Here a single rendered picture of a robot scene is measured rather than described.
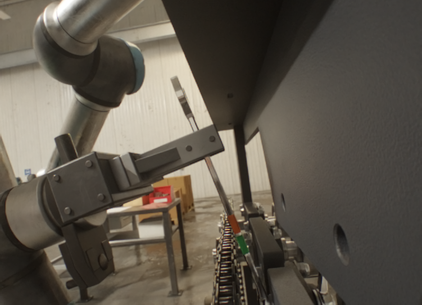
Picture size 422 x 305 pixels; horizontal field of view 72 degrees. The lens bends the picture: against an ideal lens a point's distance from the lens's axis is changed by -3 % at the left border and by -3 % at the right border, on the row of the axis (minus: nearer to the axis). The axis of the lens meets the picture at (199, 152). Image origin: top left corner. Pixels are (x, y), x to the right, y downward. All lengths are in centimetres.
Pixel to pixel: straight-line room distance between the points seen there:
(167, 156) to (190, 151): 2
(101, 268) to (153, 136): 1043
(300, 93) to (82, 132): 61
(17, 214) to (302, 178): 27
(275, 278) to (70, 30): 44
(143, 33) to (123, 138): 373
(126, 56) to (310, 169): 54
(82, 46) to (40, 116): 1215
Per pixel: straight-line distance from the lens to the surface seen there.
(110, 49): 63
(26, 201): 34
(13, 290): 39
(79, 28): 52
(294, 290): 29
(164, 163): 28
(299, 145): 18
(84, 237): 33
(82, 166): 27
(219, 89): 43
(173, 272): 273
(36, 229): 33
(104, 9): 48
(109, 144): 1124
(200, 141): 29
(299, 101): 16
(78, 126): 72
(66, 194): 28
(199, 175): 1041
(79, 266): 32
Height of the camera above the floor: 105
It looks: 3 degrees up
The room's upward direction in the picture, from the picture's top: 7 degrees counter-clockwise
